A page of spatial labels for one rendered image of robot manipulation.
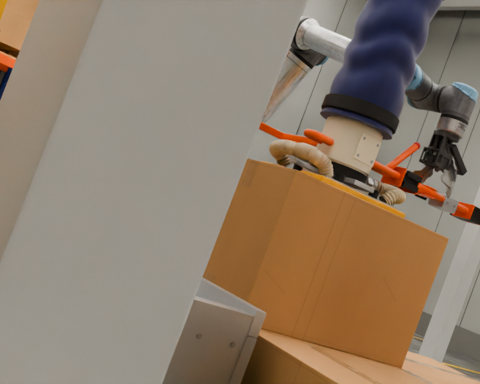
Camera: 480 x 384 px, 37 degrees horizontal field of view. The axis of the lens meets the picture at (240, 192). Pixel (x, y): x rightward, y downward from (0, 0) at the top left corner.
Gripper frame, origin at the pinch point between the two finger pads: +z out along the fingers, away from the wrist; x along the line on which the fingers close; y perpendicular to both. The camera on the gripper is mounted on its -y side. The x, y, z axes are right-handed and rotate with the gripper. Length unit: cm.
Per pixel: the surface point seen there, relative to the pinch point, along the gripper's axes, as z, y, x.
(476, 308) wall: 29, -842, -583
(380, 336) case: 46, 23, 21
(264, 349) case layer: 55, 70, 32
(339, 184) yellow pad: 11, 52, 16
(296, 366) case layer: 55, 70, 44
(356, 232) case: 22, 45, 21
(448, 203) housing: 0.9, -3.6, 4.7
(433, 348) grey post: 65, -228, -156
